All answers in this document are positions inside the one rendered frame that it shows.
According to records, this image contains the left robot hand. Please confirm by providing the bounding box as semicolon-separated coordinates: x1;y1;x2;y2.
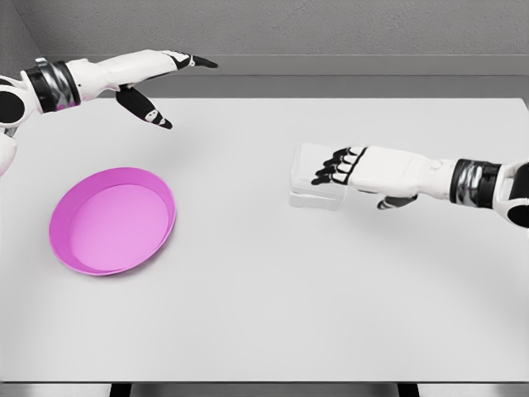
98;50;219;132

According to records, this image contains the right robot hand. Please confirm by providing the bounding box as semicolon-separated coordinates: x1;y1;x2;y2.
311;145;435;210

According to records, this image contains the clear plastic egg box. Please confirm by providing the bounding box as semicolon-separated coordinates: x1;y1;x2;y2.
288;142;349;213

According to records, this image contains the pink round plate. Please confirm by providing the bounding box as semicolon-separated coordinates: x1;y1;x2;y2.
48;166;178;277

